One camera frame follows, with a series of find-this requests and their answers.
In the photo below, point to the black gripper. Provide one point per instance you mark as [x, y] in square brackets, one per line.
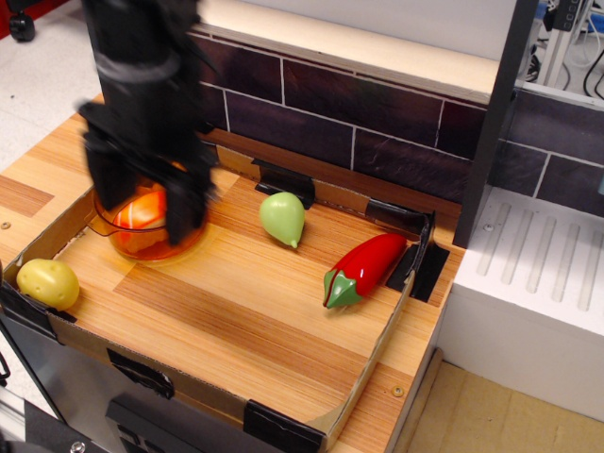
[147, 125]

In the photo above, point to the orange salmon sushi toy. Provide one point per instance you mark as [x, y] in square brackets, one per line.
[141, 222]

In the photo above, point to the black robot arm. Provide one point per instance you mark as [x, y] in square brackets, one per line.
[134, 37]

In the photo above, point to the transparent orange plastic pot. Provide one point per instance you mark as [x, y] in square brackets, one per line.
[102, 224]

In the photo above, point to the brown cardboard fence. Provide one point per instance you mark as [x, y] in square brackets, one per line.
[228, 345]

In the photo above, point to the yellow toy potato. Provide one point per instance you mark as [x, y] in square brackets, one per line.
[51, 282]

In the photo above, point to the green toy pear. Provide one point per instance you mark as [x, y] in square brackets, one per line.
[282, 216]

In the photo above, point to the red toy chili pepper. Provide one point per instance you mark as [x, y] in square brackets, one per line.
[356, 274]

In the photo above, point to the white toy sink drainboard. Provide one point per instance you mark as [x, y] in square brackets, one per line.
[526, 306]

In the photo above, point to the dark brick backsplash panel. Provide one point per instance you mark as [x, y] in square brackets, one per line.
[416, 139]

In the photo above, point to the dark grey vertical post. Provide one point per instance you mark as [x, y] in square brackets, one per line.
[496, 120]

